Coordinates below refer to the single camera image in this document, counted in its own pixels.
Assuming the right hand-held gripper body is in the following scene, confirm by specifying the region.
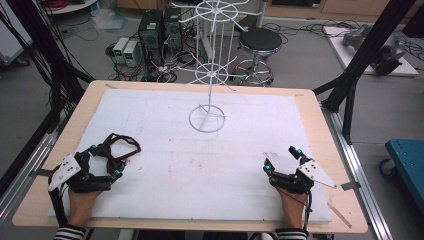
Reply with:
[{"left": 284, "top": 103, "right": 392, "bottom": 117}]
[{"left": 269, "top": 159, "right": 338, "bottom": 195}]

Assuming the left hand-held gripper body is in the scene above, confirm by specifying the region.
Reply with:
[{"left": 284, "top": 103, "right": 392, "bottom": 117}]
[{"left": 48, "top": 150, "right": 115, "bottom": 194}]

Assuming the dark red fabric headband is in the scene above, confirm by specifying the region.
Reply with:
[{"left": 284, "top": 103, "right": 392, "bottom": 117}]
[{"left": 100, "top": 132, "right": 142, "bottom": 175}]

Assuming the person's right hand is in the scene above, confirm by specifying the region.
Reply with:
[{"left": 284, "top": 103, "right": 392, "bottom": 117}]
[{"left": 277, "top": 187, "right": 308, "bottom": 231}]

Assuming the person's left hand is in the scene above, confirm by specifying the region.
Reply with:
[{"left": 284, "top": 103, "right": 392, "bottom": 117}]
[{"left": 67, "top": 189, "right": 102, "bottom": 229}]

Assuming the thin wooden stick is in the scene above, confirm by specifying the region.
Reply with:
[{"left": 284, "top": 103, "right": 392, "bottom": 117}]
[{"left": 326, "top": 201, "right": 353, "bottom": 230}]

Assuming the white foam mat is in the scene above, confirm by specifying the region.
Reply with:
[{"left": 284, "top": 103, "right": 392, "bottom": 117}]
[{"left": 47, "top": 87, "right": 333, "bottom": 224}]

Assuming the white bench power supply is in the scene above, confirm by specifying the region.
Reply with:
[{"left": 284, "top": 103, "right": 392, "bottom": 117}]
[
  {"left": 123, "top": 40, "right": 140, "bottom": 68},
  {"left": 111, "top": 36, "right": 130, "bottom": 65}
]

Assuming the blue cart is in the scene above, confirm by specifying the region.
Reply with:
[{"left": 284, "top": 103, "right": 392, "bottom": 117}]
[{"left": 379, "top": 138, "right": 424, "bottom": 215}]

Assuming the black round stool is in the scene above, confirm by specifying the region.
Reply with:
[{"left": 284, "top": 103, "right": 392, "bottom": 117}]
[{"left": 232, "top": 26, "right": 284, "bottom": 87}]

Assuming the white board with grey device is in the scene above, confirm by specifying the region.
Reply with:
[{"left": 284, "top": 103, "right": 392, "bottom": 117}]
[{"left": 321, "top": 23, "right": 420, "bottom": 78}]

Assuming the black computer tower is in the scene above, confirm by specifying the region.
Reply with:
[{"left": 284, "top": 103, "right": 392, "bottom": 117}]
[
  {"left": 137, "top": 9, "right": 165, "bottom": 66},
  {"left": 162, "top": 5, "right": 184, "bottom": 53}
]

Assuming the clear plastic bag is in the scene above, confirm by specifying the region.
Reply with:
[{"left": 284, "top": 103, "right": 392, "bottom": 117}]
[{"left": 90, "top": 7, "right": 128, "bottom": 32}]

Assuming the grey metal bracket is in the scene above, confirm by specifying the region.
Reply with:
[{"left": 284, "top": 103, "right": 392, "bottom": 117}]
[
  {"left": 28, "top": 167, "right": 55, "bottom": 178},
  {"left": 339, "top": 181, "right": 362, "bottom": 192}
]

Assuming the right hand-held gripper cable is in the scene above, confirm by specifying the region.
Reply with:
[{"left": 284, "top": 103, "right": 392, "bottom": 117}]
[{"left": 301, "top": 190, "right": 314, "bottom": 232}]

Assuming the hand-held gripper cable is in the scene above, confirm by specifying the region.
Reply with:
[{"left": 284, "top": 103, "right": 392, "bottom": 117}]
[
  {"left": 47, "top": 181, "right": 70, "bottom": 228},
  {"left": 301, "top": 190, "right": 314, "bottom": 232}
]

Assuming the left hand-held gripper cable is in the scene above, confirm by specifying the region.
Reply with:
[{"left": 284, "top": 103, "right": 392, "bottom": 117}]
[{"left": 47, "top": 181, "right": 70, "bottom": 228}]

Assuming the aluminium rail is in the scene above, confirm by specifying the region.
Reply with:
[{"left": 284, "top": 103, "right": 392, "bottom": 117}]
[
  {"left": 320, "top": 101, "right": 395, "bottom": 240},
  {"left": 0, "top": 103, "right": 79, "bottom": 224}
]

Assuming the white wire display rack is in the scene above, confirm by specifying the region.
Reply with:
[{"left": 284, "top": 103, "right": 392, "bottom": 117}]
[{"left": 171, "top": 0, "right": 265, "bottom": 134}]

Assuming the black metal frame strut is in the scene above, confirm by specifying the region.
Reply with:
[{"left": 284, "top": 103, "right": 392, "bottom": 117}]
[
  {"left": 312, "top": 0, "right": 418, "bottom": 145},
  {"left": 0, "top": 0, "right": 96, "bottom": 133}
]

